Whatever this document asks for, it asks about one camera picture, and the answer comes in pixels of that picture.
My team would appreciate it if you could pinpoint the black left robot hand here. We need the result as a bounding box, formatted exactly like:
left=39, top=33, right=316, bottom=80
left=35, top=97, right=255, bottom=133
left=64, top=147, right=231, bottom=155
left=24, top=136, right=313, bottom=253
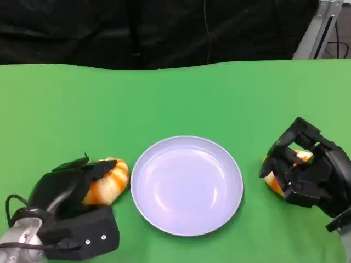
left=29, top=153, right=118, bottom=220

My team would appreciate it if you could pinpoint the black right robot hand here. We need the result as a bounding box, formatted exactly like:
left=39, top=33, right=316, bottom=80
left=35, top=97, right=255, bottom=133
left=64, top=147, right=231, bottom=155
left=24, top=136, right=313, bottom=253
left=259, top=117, right=351, bottom=219

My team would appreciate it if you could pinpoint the orange white toy bread roll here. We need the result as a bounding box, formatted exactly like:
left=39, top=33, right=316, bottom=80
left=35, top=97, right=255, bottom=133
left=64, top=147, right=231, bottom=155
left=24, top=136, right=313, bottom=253
left=262, top=150, right=314, bottom=197
left=81, top=157, right=130, bottom=206

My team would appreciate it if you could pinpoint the lilac plate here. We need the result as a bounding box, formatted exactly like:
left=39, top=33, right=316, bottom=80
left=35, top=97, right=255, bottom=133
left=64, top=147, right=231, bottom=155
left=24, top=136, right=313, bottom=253
left=130, top=134, right=244, bottom=237

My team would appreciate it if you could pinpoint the green table cloth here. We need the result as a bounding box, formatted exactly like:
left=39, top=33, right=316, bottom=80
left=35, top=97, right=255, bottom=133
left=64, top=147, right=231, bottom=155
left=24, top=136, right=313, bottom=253
left=0, top=59, right=351, bottom=263

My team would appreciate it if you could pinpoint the black backdrop curtain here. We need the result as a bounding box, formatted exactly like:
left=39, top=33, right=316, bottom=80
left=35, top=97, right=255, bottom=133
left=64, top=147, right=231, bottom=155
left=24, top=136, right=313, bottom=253
left=0, top=0, right=320, bottom=71

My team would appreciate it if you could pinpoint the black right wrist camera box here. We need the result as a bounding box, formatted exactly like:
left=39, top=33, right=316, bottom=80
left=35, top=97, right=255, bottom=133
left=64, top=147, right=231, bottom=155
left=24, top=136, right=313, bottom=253
left=325, top=207, right=351, bottom=233

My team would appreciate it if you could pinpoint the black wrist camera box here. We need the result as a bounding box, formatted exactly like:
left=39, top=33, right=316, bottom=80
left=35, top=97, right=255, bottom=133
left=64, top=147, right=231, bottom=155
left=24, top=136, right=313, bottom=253
left=325, top=207, right=351, bottom=233
left=37, top=207, right=121, bottom=260

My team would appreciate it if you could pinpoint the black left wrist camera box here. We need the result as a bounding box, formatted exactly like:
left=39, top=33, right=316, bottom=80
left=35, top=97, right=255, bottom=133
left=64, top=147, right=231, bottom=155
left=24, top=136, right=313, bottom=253
left=37, top=207, right=121, bottom=260

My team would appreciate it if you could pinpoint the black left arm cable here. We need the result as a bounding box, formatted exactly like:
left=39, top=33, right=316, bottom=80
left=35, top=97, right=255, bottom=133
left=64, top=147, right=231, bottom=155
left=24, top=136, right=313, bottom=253
left=4, top=193, right=50, bottom=228

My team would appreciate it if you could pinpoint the black background cable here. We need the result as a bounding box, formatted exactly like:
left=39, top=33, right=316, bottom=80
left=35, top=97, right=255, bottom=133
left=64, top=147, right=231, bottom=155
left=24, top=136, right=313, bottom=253
left=327, top=16, right=350, bottom=59

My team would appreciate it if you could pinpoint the aluminium frame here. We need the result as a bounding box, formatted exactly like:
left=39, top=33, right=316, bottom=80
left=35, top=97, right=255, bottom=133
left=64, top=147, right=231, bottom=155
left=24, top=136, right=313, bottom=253
left=291, top=0, right=351, bottom=60

